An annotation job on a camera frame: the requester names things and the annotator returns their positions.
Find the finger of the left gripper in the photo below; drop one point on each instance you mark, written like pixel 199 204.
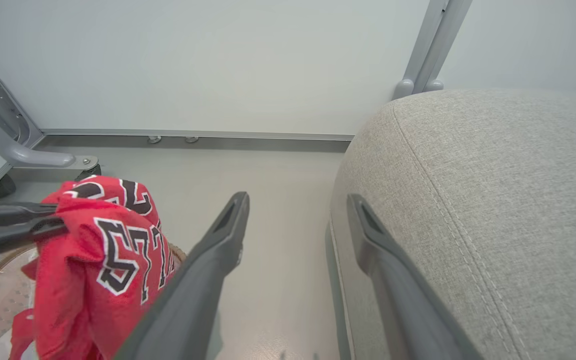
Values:
pixel 3 242
pixel 3 214

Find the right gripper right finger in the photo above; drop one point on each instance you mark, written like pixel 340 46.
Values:
pixel 403 310

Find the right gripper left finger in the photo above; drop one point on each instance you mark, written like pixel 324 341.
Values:
pixel 193 300

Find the red basketball jersey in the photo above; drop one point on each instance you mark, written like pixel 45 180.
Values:
pixel 78 280

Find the grey fabric sofa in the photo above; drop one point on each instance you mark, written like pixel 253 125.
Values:
pixel 493 225

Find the grey frame post with foot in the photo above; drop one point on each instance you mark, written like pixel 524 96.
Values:
pixel 3 135

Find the frame caster wheel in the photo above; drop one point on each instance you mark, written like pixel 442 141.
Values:
pixel 88 172

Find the grey metal floor rail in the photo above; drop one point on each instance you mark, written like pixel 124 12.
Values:
pixel 218 142

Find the silver rail bolt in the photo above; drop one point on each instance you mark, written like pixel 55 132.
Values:
pixel 191 139
pixel 154 139

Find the grey corner frame post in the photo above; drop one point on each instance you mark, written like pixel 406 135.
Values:
pixel 433 45

